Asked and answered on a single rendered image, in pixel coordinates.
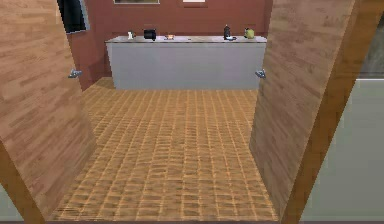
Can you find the grey kitchen counter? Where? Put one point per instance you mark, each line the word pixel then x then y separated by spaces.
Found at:
pixel 186 63

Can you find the black toaster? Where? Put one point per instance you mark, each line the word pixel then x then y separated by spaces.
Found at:
pixel 149 34

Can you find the green kettle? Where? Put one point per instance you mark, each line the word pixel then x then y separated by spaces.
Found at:
pixel 249 33

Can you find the small white cup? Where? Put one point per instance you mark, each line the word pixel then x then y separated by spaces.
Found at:
pixel 130 35

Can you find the wooden room door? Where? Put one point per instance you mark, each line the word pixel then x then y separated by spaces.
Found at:
pixel 293 100
pixel 36 110

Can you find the dark window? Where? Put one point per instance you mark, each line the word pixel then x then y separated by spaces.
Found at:
pixel 72 15

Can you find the white framed wall picture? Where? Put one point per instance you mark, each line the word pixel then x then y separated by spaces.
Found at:
pixel 194 1

